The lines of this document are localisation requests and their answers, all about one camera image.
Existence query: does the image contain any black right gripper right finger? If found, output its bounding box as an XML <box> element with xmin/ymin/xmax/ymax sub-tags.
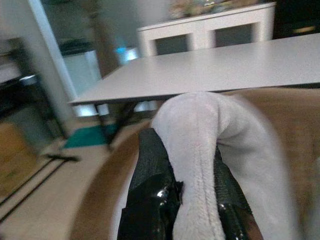
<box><xmin>212</xmin><ymin>146</ymin><xmax>265</xmax><ymax>240</ymax></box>

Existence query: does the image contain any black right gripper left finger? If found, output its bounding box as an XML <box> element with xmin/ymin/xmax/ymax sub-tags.
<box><xmin>116</xmin><ymin>127</ymin><xmax>184</xmax><ymax>240</ymax></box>

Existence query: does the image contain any white plush pillow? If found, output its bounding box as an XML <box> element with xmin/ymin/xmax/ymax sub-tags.
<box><xmin>109</xmin><ymin>91</ymin><xmax>302</xmax><ymax>240</ymax></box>

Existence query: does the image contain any teal floor mat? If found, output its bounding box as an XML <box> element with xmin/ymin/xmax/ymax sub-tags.
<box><xmin>62</xmin><ymin>123</ymin><xmax>120</xmax><ymax>150</ymax></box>

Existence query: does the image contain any grey table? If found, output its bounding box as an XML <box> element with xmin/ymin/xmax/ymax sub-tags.
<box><xmin>67</xmin><ymin>33</ymin><xmax>320</xmax><ymax>153</ymax></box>

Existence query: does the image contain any white bin with black lid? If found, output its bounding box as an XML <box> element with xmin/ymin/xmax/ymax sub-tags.
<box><xmin>59</xmin><ymin>41</ymin><xmax>103</xmax><ymax>97</ymax></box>

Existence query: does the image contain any black shelf unit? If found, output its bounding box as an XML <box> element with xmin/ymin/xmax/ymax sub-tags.
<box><xmin>0</xmin><ymin>37</ymin><xmax>67</xmax><ymax>141</ymax></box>

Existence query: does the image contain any white sideboard cabinet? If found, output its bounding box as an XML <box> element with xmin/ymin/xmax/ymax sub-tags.
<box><xmin>136</xmin><ymin>1</ymin><xmax>277</xmax><ymax>58</ymax></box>

